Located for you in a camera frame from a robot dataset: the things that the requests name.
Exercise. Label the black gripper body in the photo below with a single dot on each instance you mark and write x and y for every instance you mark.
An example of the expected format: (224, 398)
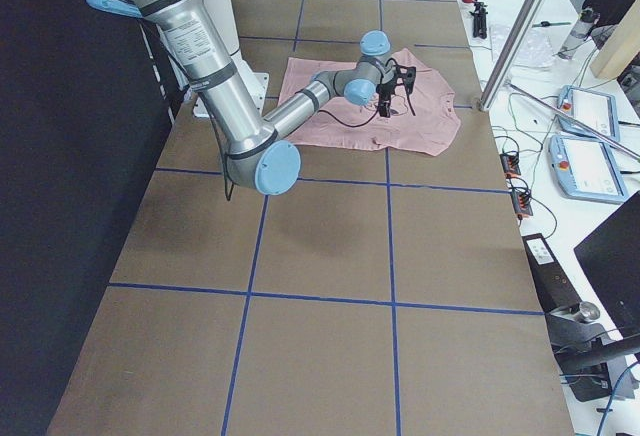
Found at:
(386, 90)

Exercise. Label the pink Snoopy t-shirt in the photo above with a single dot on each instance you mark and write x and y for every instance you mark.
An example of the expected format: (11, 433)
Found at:
(424, 121)

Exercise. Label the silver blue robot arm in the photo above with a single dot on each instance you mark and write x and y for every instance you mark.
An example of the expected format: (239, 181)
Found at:
(254, 150)

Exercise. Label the black tripod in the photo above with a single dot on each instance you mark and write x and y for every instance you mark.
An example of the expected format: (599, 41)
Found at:
(479, 20)

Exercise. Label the orange connector block far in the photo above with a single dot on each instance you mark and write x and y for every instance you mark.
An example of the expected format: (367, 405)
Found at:
(510, 164)

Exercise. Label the orange connector block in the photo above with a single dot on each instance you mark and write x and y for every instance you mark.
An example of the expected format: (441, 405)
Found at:
(510, 164)
(521, 202)

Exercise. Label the orange connector block near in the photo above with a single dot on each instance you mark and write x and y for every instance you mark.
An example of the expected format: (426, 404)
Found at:
(521, 202)

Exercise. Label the near teach pendant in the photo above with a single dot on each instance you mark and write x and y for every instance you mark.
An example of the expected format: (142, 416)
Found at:
(585, 169)

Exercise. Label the teach pendant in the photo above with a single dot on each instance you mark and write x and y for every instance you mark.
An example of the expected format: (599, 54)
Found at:
(585, 169)
(595, 109)

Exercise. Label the clear spray bottle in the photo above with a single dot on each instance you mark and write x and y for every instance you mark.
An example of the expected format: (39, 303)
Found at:
(579, 33)

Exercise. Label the far teach pendant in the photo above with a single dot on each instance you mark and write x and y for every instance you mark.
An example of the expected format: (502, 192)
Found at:
(595, 109)

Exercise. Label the wooden beam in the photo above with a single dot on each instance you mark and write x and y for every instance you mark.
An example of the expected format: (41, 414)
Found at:
(622, 44)

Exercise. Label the black box with label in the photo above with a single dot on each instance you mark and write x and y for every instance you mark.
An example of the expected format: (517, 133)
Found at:
(553, 287)

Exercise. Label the black monitor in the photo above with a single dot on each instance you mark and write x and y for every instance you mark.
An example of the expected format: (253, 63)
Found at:
(609, 258)

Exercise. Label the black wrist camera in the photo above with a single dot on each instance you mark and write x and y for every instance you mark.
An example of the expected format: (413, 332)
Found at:
(405, 76)

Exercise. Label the aluminium frame post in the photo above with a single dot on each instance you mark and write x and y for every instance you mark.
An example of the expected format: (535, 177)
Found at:
(499, 75)

